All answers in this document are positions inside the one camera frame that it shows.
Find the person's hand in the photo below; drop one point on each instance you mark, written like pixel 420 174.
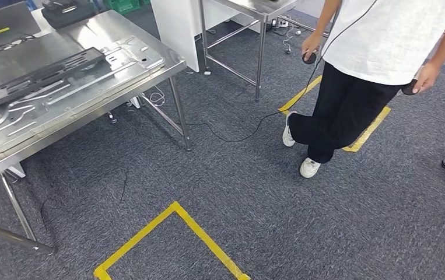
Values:
pixel 311 42
pixel 427 77

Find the black round controller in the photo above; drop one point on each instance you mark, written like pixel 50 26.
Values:
pixel 408 89
pixel 309 58

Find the black plastic licence plate frame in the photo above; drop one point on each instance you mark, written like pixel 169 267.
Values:
pixel 91 58

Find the stainless steel workbench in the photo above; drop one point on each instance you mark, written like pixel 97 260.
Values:
pixel 71 42

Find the white power strip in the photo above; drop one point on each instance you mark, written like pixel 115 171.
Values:
pixel 280 23

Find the stainless steel table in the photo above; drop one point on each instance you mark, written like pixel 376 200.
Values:
pixel 261 58

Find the person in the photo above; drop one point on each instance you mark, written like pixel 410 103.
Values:
pixel 380 38

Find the white panel desk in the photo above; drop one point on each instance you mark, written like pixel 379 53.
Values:
pixel 176 34

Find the green plastic crate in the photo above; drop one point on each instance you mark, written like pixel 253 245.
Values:
pixel 123 6

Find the black tool case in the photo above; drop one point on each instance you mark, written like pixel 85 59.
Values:
pixel 71 17

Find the stamped metal sheet panel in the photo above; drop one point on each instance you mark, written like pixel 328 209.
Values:
pixel 52 100

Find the grey laptop with yellow label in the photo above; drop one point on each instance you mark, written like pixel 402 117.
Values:
pixel 9 19

